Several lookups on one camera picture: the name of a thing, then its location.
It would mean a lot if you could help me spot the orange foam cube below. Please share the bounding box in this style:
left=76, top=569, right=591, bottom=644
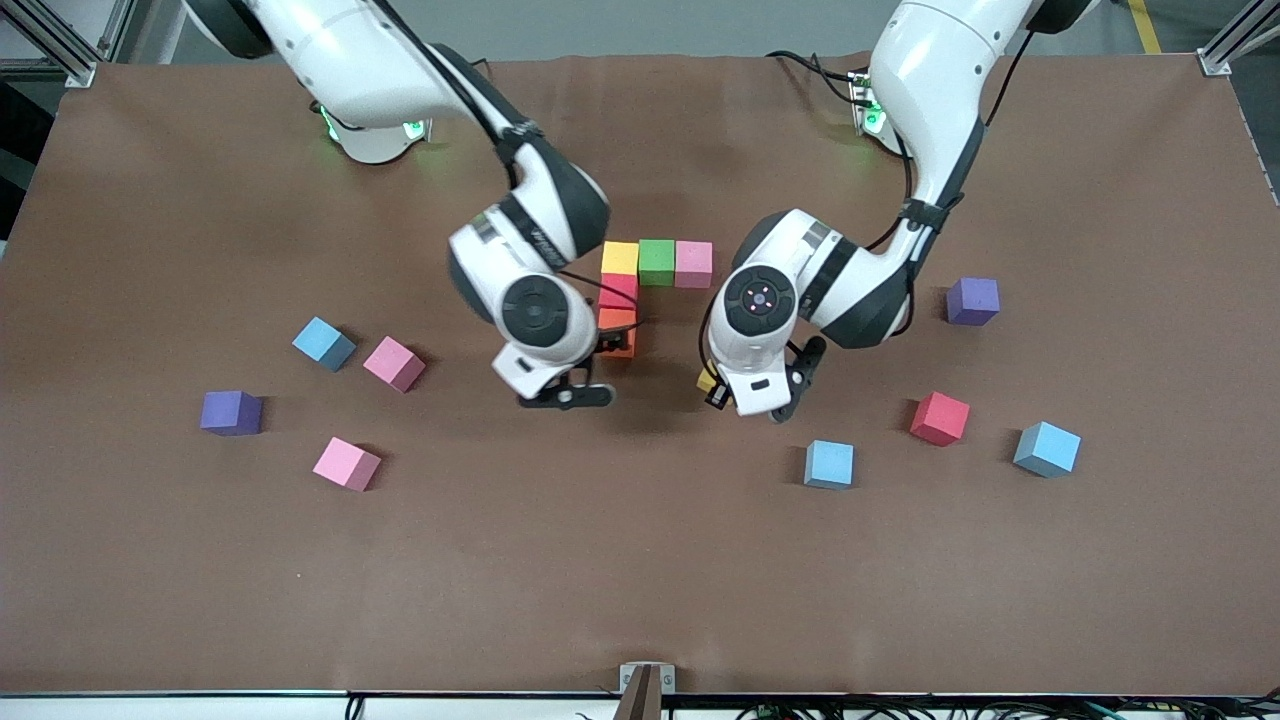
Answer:
left=597, top=307, right=639, bottom=360

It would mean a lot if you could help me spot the green foam cube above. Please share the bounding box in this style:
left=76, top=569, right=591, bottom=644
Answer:
left=640, top=240, right=679, bottom=289

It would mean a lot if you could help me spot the pink foam cube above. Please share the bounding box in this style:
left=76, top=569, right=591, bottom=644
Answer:
left=362, top=336, right=427, bottom=394
left=312, top=436, right=383, bottom=492
left=675, top=241, right=715, bottom=290

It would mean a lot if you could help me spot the blue foam cube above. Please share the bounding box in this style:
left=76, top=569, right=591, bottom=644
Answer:
left=804, top=440, right=856, bottom=491
left=1013, top=420, right=1082, bottom=478
left=292, top=317, right=357, bottom=373

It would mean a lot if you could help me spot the brown table cover mat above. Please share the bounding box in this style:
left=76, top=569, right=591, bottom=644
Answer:
left=0, top=50, right=1280, bottom=698

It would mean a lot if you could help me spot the purple foam cube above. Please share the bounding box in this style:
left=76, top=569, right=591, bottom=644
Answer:
left=199, top=390, right=263, bottom=437
left=945, top=277, right=1001, bottom=327

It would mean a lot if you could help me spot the black arm base cable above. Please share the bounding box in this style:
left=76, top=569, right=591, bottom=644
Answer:
left=766, top=48, right=869, bottom=101

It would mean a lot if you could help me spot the aluminium frame profile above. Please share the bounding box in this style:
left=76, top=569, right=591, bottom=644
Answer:
left=0, top=0, right=136, bottom=89
left=1198, top=0, right=1280, bottom=79

